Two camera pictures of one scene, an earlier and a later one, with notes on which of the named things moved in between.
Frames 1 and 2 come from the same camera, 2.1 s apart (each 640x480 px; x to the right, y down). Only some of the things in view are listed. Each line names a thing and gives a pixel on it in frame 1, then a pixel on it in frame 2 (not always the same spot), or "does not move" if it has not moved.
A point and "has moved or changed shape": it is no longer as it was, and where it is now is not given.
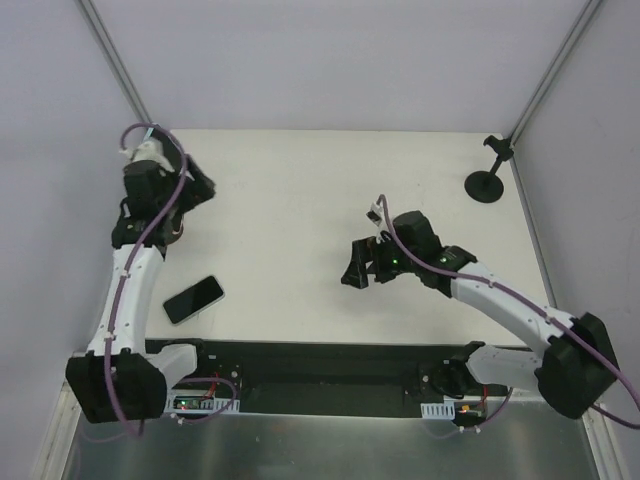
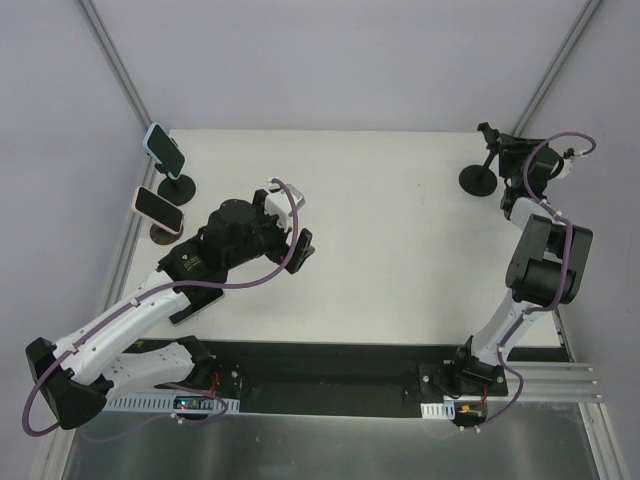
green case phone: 192,300 does not move
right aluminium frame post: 554,73 does not move
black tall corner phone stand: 487,187 has moved or changed shape
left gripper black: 192,185 → 288,248
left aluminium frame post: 113,59 does not move
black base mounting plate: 336,378 does not move
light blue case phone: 169,149 does not move
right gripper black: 373,266 → 507,151
